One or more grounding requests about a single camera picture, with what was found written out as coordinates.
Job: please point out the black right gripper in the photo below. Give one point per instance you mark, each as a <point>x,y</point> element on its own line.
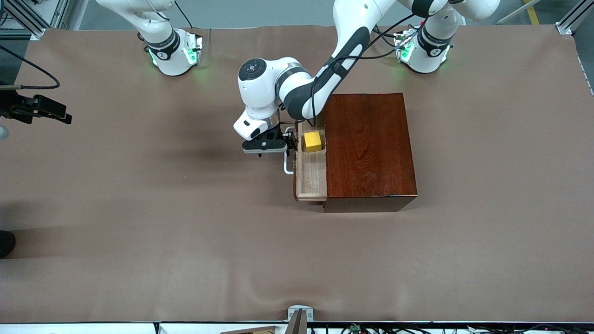
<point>14,109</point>

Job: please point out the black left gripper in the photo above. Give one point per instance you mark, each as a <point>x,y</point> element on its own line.
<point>281,134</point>

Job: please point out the yellow block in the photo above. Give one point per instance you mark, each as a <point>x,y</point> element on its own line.
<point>312,142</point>

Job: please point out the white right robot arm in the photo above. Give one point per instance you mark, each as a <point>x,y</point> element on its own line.
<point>174,62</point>

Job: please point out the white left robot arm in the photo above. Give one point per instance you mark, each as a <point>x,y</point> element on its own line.
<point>260,88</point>

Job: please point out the dark brown wooden cabinet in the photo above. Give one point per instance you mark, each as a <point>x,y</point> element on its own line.
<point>371,153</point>

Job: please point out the brown table cover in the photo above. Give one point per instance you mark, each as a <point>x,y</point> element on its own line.
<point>139,208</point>

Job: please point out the black round object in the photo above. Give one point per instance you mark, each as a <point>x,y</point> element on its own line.
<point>5,243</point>

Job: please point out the wooden board piece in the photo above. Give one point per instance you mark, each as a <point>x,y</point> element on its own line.
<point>250,330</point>

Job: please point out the green terminal connector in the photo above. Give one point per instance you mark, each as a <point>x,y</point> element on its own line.
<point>355,328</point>

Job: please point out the grey diagonal metal bar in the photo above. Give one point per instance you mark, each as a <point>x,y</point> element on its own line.
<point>515,15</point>

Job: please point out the aluminium frame profile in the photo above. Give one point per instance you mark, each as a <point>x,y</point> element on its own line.
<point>573,21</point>
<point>60,14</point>
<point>23,18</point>

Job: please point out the grey metal bracket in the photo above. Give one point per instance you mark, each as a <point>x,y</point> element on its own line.
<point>300,314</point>

